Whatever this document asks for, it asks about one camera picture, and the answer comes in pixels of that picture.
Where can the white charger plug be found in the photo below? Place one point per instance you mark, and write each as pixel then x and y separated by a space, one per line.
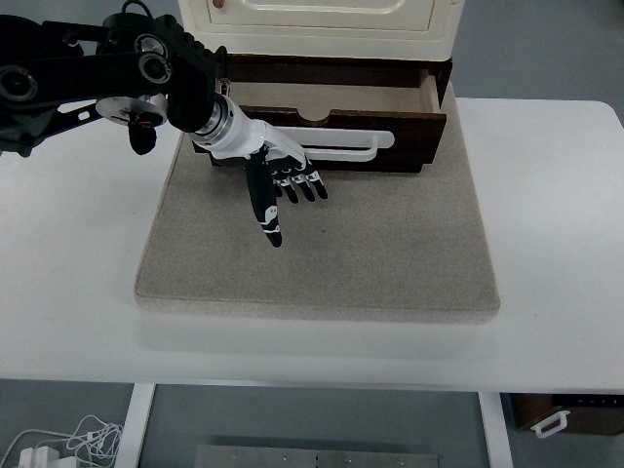
pixel 42 457

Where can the white right table leg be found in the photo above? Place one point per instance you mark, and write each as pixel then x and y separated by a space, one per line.
pixel 497 441

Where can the dark wooden cabinet frame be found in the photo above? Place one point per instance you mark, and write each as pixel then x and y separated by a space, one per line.
pixel 316 86

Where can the white table leg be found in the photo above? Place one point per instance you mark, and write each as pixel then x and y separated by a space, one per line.
pixel 497 441
pixel 139 409

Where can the white left table leg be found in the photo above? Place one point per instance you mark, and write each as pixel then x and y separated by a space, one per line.
pixel 139 409

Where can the beige cushion mat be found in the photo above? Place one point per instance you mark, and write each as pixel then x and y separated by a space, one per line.
pixel 382 247

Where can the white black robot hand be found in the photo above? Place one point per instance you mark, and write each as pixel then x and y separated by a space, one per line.
pixel 236 139

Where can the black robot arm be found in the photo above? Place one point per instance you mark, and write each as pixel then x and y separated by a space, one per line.
pixel 143 71

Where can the white spare drawer handle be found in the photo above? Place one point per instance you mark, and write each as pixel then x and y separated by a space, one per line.
pixel 551 425

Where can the spare dark wooden drawer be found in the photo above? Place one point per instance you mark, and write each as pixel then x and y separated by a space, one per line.
pixel 586 414

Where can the grey metal plate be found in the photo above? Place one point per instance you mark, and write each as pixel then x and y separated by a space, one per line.
pixel 239 456

